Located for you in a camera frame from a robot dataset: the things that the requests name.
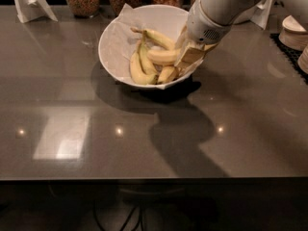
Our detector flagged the white folded card stand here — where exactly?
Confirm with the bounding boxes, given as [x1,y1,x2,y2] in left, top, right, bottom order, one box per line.
[235,0,273,30]
[14,0,58,23]

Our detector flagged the yellow banana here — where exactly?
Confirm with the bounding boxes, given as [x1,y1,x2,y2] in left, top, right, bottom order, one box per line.
[157,65,179,85]
[131,27,175,50]
[130,41,158,85]
[139,36,158,75]
[147,49,180,65]

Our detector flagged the white paper-lined bowl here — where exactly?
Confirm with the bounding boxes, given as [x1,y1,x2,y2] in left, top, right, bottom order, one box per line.
[98,4,203,90]

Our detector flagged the upright yellow banana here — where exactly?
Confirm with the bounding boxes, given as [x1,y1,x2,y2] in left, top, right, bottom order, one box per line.
[157,65,179,85]

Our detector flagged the lower stack wooden plates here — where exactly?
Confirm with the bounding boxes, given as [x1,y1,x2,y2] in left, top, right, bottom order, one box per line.
[297,45,308,74]

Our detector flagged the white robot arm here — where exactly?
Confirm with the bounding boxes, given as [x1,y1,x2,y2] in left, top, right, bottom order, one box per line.
[175,0,308,67]

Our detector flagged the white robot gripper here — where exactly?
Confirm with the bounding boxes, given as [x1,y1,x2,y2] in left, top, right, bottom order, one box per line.
[174,0,231,68]

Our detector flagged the upper stack wooden plates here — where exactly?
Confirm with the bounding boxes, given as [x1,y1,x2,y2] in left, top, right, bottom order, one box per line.
[278,15,308,51]

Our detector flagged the left white folded card stand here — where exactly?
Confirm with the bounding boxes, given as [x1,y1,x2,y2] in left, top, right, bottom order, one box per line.
[14,0,58,23]

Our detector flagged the right white folded card stand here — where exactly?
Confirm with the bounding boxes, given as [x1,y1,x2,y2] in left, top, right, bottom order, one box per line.
[235,0,273,30]

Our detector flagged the black mesh mat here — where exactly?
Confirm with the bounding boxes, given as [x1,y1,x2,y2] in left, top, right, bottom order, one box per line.
[269,34,308,85]

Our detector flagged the stack wooden plates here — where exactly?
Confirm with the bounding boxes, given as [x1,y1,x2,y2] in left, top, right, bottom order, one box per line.
[297,45,308,74]
[278,15,308,51]

